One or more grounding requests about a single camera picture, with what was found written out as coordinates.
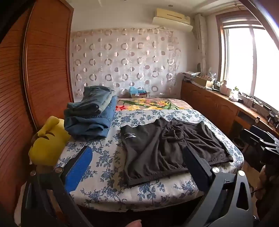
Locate open cardboard box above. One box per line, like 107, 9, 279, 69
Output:
193, 75, 215, 88

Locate colourful floral blanket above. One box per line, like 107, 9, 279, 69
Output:
115, 97, 193, 112

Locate window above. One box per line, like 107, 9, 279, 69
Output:
216, 11, 279, 108

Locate stack of papers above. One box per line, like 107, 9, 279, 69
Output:
183, 71, 202, 80

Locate black pants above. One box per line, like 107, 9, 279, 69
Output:
120, 117, 234, 187

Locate person's left hand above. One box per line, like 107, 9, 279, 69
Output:
126, 219, 142, 227

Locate blue folded jeans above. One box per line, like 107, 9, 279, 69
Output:
64, 96, 117, 138

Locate yellow plush toy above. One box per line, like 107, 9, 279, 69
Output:
29, 116, 71, 167

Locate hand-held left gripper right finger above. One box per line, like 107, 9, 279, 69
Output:
182, 145, 254, 227

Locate white jug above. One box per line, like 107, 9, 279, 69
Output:
219, 80, 228, 96

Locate wooden cabinet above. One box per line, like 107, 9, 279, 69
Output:
180, 79, 279, 141

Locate bed with blue floral sheet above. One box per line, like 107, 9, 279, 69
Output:
54, 98, 244, 211

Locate white air conditioner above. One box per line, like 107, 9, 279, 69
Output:
152, 8, 194, 33

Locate pale window curtain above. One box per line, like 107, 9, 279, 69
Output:
194, 13, 208, 73

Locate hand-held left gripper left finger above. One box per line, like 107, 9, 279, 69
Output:
22, 146, 94, 227

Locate circle patterned wall curtain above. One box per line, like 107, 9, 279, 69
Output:
70, 27, 182, 101

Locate light grey folded jeans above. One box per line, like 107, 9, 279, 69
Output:
100, 89, 116, 109

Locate white plastic bag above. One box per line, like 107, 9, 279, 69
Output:
229, 87, 240, 102

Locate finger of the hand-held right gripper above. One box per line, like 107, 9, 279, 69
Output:
243, 125, 276, 149

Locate dark grey-blue folded jeans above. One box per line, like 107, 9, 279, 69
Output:
66, 86, 112, 114

